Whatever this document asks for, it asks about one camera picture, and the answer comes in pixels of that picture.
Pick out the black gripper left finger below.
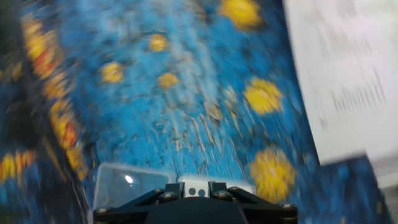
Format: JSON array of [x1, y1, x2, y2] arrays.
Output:
[[93, 182, 186, 224]]

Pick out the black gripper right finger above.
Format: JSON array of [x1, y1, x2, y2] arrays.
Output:
[[208, 181, 299, 224]]

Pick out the white pipette tip box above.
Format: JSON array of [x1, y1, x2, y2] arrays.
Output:
[[88, 162, 257, 224]]

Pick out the starry night print tablecloth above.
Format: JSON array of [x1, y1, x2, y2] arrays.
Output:
[[0, 0, 392, 224]]

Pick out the white printed paper sheet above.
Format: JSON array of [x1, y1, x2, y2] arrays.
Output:
[[282, 0, 398, 166]]

